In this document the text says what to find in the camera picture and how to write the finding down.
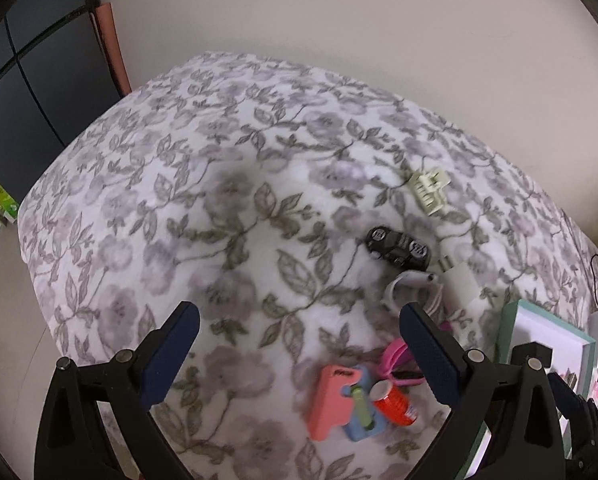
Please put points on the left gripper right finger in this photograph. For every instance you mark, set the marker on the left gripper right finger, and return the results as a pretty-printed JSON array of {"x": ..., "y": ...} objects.
[{"x": 514, "y": 402}]

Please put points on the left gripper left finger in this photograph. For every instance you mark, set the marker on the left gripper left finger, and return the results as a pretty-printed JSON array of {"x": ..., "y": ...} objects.
[{"x": 72, "y": 442}]

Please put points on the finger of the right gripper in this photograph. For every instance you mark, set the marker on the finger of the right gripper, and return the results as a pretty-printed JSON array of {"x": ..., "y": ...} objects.
[{"x": 582, "y": 414}]

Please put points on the black cube charger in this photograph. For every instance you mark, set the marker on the black cube charger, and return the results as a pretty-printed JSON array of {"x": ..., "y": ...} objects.
[{"x": 536, "y": 355}]

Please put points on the pink kids watch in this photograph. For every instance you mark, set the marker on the pink kids watch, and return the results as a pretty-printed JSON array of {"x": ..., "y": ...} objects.
[{"x": 398, "y": 365}]

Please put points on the teal white shallow box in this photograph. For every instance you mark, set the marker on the teal white shallow box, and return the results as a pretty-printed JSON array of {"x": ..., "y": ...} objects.
[{"x": 529, "y": 331}]

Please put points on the white power strip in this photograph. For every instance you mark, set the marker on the white power strip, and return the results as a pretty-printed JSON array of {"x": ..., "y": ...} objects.
[{"x": 592, "y": 326}]

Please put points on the white USB charger plug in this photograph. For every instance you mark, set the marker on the white USB charger plug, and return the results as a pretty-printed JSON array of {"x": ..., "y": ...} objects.
[{"x": 459, "y": 286}]

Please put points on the white smart watch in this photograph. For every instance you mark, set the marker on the white smart watch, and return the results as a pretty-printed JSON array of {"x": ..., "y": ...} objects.
[{"x": 424, "y": 288}]

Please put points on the black toy car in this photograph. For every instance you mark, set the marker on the black toy car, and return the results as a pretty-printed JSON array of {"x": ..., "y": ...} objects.
[{"x": 401, "y": 250}]

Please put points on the cream hair claw clip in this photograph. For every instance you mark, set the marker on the cream hair claw clip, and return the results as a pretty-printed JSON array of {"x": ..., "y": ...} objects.
[{"x": 428, "y": 189}]

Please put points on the floral grey white blanket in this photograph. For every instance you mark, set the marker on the floral grey white blanket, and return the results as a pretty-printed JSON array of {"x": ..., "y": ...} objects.
[{"x": 246, "y": 185}]

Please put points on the dark cabinet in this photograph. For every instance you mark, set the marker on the dark cabinet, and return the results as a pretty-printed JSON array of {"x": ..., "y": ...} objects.
[{"x": 56, "y": 78}]

